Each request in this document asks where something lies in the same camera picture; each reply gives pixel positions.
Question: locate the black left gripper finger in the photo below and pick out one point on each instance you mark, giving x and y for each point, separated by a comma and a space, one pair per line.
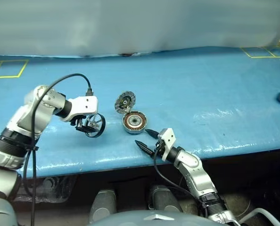
83, 129
95, 126

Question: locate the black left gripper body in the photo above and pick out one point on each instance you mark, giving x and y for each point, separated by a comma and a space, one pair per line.
79, 121

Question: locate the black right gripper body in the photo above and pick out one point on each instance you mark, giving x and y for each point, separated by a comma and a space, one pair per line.
160, 148

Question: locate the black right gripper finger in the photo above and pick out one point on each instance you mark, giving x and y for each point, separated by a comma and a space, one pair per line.
153, 134
145, 148

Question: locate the spoked silver rotor wheel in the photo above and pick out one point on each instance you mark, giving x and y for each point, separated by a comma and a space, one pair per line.
103, 124

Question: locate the silver motor stator housing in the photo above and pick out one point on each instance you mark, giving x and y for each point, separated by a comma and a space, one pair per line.
142, 122

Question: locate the round silver motor end cover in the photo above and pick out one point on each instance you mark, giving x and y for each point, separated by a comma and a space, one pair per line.
121, 106

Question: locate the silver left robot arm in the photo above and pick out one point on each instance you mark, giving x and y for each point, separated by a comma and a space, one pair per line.
22, 122

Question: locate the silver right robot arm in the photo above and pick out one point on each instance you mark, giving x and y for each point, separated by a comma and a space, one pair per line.
196, 174

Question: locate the dark grey rounded shape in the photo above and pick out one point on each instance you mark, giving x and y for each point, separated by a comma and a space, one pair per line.
163, 197

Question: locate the blue plastic table cover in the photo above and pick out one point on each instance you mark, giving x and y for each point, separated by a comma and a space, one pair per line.
201, 94

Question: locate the dark patterned panel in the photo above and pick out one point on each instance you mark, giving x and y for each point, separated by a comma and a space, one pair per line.
55, 188

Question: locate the light grey rounded shape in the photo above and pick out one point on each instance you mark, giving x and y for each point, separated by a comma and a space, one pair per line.
103, 204

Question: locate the grey robot torso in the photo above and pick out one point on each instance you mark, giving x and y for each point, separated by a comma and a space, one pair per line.
154, 220

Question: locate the white backdrop sheet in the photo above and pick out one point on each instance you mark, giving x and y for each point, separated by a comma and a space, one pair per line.
130, 23

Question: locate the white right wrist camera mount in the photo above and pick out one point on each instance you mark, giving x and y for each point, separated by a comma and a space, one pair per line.
169, 139

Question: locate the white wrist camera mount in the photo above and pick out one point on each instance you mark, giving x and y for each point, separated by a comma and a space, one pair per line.
169, 139
88, 104

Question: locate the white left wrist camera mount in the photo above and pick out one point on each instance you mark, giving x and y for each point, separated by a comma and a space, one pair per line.
88, 104

